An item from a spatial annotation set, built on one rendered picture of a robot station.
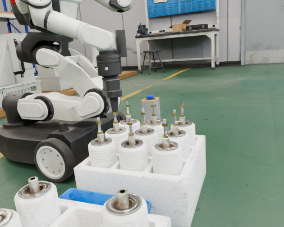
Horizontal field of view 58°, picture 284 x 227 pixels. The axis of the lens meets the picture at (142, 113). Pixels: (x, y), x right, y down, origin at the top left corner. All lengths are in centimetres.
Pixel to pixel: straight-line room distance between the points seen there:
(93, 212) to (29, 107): 91
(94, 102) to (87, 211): 62
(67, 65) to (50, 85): 233
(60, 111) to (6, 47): 189
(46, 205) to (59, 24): 59
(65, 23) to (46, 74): 268
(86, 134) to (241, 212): 75
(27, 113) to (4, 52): 175
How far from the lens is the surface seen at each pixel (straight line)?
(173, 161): 80
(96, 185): 91
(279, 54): 585
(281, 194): 111
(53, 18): 98
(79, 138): 123
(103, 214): 56
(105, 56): 93
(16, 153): 147
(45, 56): 136
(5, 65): 317
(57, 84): 354
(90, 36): 92
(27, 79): 321
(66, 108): 138
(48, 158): 124
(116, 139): 98
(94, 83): 125
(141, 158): 85
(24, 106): 151
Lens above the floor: 57
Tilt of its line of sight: 15 degrees down
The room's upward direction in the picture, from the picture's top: 5 degrees counter-clockwise
